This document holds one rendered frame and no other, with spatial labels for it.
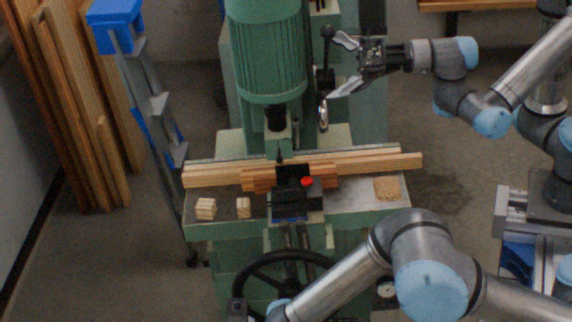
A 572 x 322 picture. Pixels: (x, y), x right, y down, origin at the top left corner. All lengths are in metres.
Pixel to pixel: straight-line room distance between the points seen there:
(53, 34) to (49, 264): 1.01
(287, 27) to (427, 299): 0.73
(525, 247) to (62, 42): 1.93
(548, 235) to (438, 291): 0.91
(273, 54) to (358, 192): 0.47
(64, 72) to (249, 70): 1.48
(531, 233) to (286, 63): 0.87
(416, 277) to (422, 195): 2.09
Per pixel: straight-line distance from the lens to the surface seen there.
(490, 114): 1.56
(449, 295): 1.19
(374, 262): 1.34
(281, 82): 1.67
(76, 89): 3.06
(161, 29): 4.39
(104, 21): 2.43
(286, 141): 1.80
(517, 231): 2.07
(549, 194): 2.00
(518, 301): 1.30
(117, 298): 2.98
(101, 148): 3.22
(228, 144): 2.27
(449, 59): 1.61
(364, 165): 1.92
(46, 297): 3.10
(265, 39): 1.61
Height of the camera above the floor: 2.11
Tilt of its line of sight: 37 degrees down
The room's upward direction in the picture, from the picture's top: 6 degrees counter-clockwise
